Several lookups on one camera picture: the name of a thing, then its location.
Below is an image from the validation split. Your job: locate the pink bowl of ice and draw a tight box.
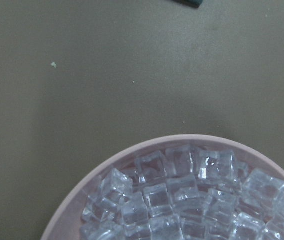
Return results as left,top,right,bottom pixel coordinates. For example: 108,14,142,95
42,134,284,240

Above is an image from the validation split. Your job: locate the grey folded cloth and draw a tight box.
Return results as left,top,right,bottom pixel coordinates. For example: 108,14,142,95
171,0,204,9

